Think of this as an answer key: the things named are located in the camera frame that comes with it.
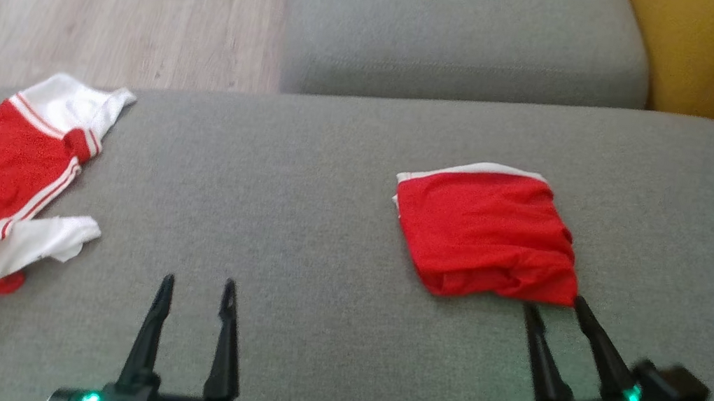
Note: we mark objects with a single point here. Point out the red shorts with white trim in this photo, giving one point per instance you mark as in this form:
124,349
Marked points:
486,234

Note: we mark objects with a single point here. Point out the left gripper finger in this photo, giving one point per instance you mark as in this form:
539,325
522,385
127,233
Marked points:
227,351
146,339

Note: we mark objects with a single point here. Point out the grey fabric sofa seat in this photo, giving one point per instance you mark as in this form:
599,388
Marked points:
299,206

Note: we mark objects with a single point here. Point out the grey sofa cushion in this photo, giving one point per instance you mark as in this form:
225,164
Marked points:
467,33

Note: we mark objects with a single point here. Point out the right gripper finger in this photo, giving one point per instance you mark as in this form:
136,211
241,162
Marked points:
605,365
547,370

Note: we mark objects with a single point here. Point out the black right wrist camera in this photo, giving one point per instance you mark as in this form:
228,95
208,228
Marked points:
671,392

